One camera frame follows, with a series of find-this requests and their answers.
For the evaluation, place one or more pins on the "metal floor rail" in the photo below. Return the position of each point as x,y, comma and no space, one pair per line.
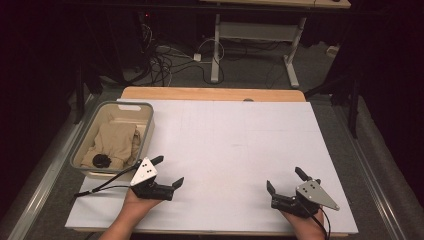
46,176
373,186

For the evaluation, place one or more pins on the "white-framed desk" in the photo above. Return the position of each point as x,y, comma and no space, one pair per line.
256,31

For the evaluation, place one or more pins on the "black stand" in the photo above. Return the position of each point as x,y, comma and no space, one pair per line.
353,110

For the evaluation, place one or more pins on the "person's right hand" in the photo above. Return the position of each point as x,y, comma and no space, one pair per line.
308,228

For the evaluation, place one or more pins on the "beige basket with grey rim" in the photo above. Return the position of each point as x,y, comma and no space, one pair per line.
150,130

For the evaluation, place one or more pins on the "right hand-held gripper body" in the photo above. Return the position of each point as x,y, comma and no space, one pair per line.
313,193

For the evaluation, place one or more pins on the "person's left hand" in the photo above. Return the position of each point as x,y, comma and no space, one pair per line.
138,205

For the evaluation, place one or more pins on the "white power adapter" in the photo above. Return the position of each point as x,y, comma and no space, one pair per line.
197,57

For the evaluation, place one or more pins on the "small black bundle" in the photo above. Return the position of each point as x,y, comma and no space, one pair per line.
101,161

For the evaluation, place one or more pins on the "beige cloth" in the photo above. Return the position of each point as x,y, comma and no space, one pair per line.
115,140

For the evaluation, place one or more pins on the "white board sheet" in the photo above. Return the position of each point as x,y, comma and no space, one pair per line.
233,150

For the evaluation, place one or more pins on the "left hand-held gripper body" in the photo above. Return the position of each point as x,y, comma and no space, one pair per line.
144,173

